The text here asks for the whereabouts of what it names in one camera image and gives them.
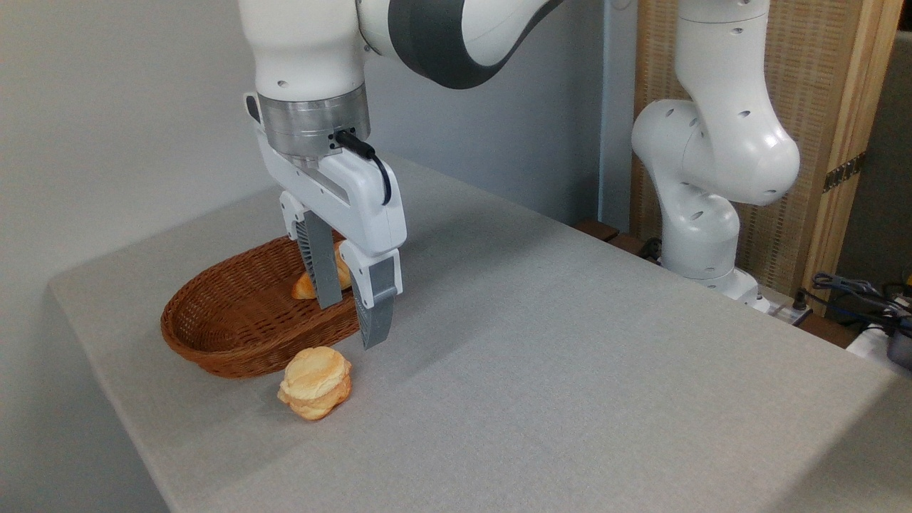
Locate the wooden woven folding screen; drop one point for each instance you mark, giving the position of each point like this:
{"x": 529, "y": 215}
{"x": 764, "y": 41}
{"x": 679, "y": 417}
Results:
{"x": 809, "y": 71}

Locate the round layered bread bun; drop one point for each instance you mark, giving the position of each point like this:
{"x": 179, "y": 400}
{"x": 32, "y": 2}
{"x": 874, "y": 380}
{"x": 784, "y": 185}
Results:
{"x": 315, "y": 383}

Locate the golden croissant bread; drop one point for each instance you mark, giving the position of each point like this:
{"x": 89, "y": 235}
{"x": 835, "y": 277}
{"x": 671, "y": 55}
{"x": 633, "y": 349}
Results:
{"x": 305, "y": 286}

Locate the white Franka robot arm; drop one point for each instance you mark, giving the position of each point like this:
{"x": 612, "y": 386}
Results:
{"x": 712, "y": 157}

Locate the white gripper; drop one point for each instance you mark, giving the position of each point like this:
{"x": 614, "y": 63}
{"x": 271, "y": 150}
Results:
{"x": 356, "y": 199}

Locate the metal screen hinge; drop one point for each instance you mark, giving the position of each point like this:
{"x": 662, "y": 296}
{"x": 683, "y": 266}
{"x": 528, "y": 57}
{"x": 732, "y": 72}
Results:
{"x": 844, "y": 172}

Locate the brown wicker basket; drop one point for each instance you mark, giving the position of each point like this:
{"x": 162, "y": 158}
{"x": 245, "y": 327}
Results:
{"x": 235, "y": 313}

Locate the white and grey box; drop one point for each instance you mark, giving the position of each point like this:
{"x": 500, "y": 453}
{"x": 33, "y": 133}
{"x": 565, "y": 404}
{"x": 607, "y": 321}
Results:
{"x": 883, "y": 345}

